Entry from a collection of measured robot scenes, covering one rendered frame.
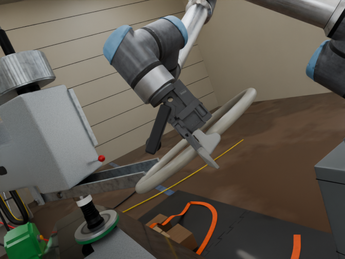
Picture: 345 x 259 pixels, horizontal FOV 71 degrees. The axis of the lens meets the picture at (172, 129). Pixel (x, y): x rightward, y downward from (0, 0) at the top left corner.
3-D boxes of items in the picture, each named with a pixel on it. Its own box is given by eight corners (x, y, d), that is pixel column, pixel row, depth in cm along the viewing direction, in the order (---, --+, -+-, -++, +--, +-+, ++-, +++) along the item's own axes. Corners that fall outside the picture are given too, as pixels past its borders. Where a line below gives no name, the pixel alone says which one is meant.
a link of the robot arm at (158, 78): (130, 88, 52) (137, 93, 62) (145, 105, 52) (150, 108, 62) (161, 60, 52) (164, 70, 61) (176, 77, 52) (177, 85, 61)
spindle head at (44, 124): (24, 203, 118) (-23, 117, 109) (61, 179, 137) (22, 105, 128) (72, 196, 100) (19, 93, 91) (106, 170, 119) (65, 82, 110)
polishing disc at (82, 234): (122, 220, 114) (121, 218, 114) (78, 248, 105) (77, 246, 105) (111, 207, 133) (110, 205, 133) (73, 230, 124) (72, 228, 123)
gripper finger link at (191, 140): (199, 143, 49) (175, 116, 53) (193, 148, 49) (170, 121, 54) (206, 151, 53) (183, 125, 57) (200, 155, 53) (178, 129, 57)
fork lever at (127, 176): (34, 207, 119) (29, 199, 118) (65, 186, 135) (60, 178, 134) (143, 190, 84) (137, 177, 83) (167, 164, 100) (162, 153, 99)
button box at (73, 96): (83, 149, 119) (57, 94, 113) (87, 147, 121) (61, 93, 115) (94, 146, 115) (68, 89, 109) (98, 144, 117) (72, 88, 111)
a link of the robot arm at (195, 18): (191, 10, 118) (136, 98, 76) (195, -19, 109) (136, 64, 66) (214, 15, 117) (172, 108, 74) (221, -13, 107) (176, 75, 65)
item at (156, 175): (113, 219, 72) (106, 211, 72) (177, 150, 114) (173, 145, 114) (244, 126, 46) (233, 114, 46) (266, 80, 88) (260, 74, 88)
